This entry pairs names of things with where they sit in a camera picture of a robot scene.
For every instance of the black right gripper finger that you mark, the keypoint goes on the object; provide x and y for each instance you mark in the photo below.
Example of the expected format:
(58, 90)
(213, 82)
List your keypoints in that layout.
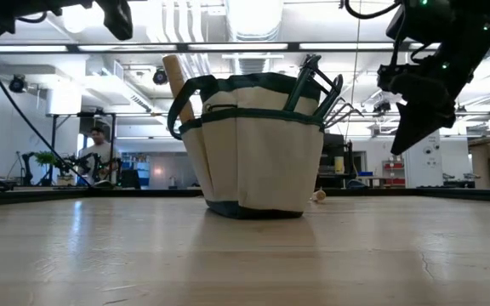
(419, 123)

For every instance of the cream green canvas gardening bag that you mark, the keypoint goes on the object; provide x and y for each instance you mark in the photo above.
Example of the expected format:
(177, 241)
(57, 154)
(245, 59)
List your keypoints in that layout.
(262, 170)

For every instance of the black background robot arm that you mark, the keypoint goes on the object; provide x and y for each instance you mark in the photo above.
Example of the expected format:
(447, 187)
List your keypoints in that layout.
(71, 163)

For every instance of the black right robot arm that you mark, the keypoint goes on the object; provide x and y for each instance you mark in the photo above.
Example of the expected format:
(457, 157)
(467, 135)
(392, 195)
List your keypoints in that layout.
(462, 25)

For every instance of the white round pillar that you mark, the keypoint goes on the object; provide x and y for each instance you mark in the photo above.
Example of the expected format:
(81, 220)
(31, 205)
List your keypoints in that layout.
(415, 170)

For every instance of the small shelf red boxes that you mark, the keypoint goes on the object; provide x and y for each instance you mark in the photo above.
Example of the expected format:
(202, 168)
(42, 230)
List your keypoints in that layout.
(394, 166)

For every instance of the yellow container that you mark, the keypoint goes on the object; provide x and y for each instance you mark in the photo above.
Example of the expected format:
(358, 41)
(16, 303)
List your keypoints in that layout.
(339, 165)

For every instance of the white hanging light box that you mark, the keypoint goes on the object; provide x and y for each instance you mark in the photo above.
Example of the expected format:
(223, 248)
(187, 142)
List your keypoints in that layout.
(64, 102)

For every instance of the person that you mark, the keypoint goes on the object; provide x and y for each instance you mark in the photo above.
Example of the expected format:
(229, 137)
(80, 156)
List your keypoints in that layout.
(100, 153)

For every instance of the black metal background rig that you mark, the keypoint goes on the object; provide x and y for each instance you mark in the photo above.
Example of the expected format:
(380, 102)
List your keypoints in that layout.
(53, 149)

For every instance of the green background potted plant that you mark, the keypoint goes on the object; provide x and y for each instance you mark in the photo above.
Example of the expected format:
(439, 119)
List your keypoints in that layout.
(45, 158)

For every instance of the black aluminium table frame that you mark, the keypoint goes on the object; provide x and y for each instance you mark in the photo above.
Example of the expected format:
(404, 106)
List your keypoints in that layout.
(462, 194)

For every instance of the white round ceiling duct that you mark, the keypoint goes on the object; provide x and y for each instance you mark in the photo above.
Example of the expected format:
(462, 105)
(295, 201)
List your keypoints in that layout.
(253, 21)

